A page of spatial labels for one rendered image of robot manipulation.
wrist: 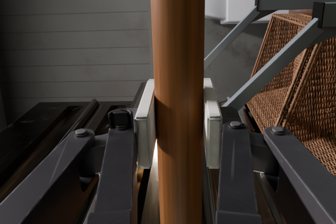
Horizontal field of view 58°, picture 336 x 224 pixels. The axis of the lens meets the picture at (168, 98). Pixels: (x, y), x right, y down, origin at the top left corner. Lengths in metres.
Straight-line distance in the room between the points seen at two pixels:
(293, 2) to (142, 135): 0.96
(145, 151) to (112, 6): 3.52
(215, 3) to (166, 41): 2.73
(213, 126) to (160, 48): 0.05
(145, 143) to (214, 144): 0.04
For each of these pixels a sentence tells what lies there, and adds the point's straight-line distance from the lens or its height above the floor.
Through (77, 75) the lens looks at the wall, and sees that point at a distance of 3.86.
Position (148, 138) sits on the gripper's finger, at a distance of 0.16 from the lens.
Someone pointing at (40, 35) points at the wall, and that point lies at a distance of 3.96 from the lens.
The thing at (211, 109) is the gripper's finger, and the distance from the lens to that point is 0.16.
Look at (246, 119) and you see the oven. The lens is 1.60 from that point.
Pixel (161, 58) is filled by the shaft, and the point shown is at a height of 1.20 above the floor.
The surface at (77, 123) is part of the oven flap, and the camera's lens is 1.54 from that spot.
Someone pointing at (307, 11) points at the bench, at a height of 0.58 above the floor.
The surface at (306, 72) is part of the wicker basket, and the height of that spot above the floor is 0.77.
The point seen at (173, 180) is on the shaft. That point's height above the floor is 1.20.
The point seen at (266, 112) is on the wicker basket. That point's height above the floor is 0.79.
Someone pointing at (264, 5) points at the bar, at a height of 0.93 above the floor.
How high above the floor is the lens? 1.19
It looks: 3 degrees up
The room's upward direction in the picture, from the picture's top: 91 degrees counter-clockwise
